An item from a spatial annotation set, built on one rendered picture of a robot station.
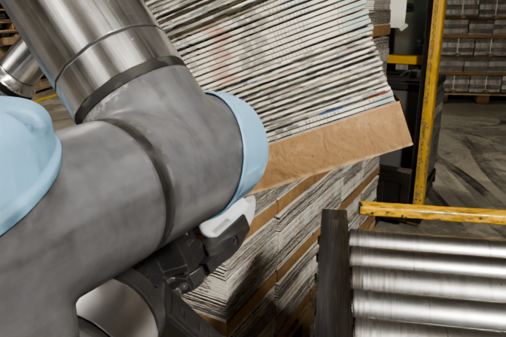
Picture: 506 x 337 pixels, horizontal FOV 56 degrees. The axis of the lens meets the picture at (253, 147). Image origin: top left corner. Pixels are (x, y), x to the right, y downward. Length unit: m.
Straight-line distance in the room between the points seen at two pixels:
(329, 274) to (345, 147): 0.33
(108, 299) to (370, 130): 0.27
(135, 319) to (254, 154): 0.12
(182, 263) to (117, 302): 0.09
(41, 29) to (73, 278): 0.15
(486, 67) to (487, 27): 0.49
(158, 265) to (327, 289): 0.38
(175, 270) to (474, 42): 6.41
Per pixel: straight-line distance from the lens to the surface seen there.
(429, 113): 2.63
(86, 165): 0.21
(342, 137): 0.45
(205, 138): 0.26
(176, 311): 0.37
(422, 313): 0.71
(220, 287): 1.23
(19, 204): 0.17
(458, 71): 6.61
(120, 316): 0.29
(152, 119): 0.25
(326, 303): 0.68
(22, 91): 1.15
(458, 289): 0.78
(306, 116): 0.45
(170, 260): 0.37
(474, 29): 6.61
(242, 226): 0.43
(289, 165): 0.46
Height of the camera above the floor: 1.18
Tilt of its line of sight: 16 degrees down
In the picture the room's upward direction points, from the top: straight up
